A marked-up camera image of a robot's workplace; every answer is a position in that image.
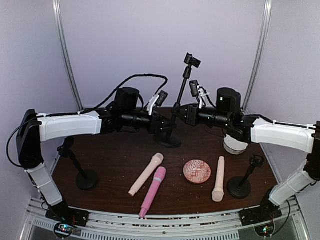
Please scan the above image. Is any black microphone stand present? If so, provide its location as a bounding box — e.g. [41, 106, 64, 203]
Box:
[153, 52, 201, 149]
[57, 136, 99, 191]
[227, 154, 265, 199]

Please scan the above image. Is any cream microphone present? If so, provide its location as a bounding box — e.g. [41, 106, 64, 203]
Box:
[212, 156, 225, 203]
[128, 153, 164, 197]

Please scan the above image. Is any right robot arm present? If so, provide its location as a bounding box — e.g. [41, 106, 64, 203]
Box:
[171, 87, 320, 208]

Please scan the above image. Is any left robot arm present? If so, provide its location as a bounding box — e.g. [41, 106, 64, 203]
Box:
[16, 87, 176, 207]

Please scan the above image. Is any pink microphone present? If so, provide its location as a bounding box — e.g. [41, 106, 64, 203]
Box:
[139, 166, 167, 218]

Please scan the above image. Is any red patterned bowl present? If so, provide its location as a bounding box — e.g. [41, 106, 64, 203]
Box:
[183, 159, 212, 184]

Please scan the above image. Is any white scalloped bowl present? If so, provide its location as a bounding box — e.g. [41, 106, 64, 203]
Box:
[223, 135, 248, 155]

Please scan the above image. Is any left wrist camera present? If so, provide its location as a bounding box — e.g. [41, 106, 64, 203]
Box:
[146, 90, 168, 116]

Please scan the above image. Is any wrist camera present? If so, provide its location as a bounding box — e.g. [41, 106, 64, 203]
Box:
[146, 90, 168, 116]
[189, 80, 209, 109]

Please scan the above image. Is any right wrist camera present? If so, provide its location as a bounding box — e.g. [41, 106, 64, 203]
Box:
[189, 80, 209, 109]

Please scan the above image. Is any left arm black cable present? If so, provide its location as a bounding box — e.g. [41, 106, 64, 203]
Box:
[37, 73, 169, 118]

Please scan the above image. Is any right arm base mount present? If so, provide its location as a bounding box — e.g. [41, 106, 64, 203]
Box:
[239, 207, 282, 238]

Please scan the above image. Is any right aluminium frame post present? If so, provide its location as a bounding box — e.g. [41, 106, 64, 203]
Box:
[242, 0, 273, 112]

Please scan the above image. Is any aluminium frame post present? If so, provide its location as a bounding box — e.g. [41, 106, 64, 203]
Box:
[242, 0, 273, 112]
[52, 0, 83, 111]

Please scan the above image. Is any left aluminium frame post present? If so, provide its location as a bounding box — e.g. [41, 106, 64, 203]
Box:
[52, 0, 83, 111]

